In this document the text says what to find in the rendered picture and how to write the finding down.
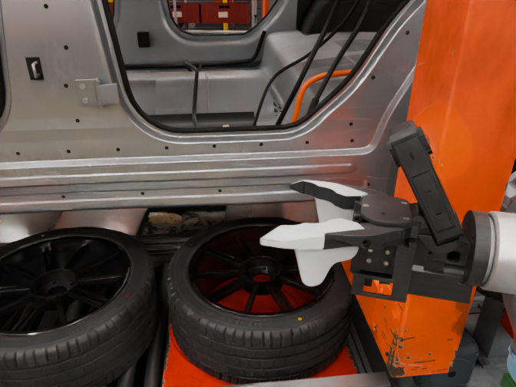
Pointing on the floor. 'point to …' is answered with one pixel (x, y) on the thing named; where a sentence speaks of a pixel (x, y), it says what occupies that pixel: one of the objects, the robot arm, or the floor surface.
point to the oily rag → (196, 224)
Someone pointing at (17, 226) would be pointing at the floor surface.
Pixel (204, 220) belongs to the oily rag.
